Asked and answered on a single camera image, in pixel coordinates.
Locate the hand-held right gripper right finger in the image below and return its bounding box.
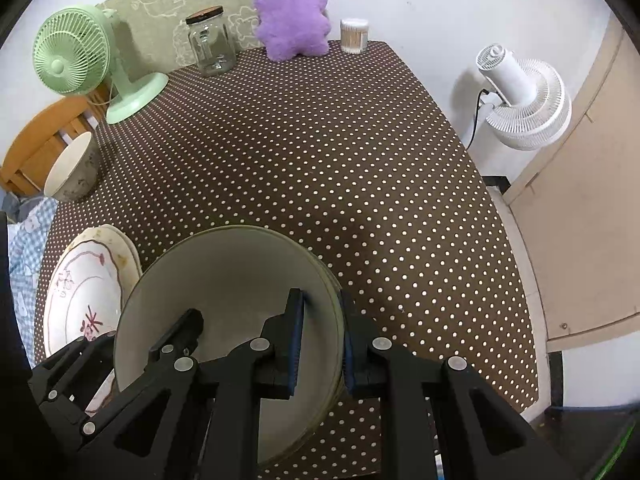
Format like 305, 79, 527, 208
340, 289, 596, 480

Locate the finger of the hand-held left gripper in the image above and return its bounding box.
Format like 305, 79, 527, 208
27, 331, 118, 453
147, 308, 205, 376

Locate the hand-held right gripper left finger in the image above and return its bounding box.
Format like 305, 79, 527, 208
75, 288, 307, 480

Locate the pink floral plate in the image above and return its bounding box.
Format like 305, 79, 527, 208
42, 232, 128, 416

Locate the yellow floral plate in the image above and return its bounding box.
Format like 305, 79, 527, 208
65, 224, 144, 291

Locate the blue checked blanket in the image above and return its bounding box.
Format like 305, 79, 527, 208
7, 195, 61, 351

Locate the brown polka dot tablecloth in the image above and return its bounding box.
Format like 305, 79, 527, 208
34, 40, 541, 478

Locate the wooden chair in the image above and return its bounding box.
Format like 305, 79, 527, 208
0, 95, 108, 196

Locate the glass jar with lid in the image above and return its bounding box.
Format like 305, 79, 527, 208
185, 6, 237, 78

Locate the green desk fan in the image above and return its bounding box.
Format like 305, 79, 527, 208
32, 5, 170, 125

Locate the white fan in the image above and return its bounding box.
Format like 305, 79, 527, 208
475, 44, 572, 152

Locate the cotton swab container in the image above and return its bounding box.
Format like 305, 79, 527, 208
340, 18, 371, 54

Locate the purple plush toy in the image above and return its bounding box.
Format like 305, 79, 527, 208
252, 0, 332, 62

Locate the black fan cable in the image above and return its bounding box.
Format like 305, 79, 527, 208
465, 87, 491, 148

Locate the green sheep wall sheet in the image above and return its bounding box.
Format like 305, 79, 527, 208
95, 0, 281, 68

